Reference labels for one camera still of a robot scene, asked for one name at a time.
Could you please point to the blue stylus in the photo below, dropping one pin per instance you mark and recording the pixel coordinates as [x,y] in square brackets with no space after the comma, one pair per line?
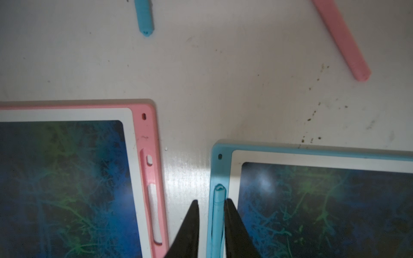
[144,16]
[219,197]

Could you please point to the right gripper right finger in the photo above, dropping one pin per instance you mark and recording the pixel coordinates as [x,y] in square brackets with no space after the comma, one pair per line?
[238,244]

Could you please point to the right blue writing tablet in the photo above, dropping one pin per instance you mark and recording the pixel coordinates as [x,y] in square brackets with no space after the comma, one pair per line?
[318,203]

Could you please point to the pink stylus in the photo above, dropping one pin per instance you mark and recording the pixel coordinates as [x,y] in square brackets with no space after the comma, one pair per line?
[342,36]

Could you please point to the pink writing tablet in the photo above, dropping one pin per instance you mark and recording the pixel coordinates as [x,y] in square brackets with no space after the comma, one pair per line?
[82,181]

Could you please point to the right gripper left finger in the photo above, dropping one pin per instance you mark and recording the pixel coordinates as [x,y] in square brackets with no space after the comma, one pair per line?
[186,243]

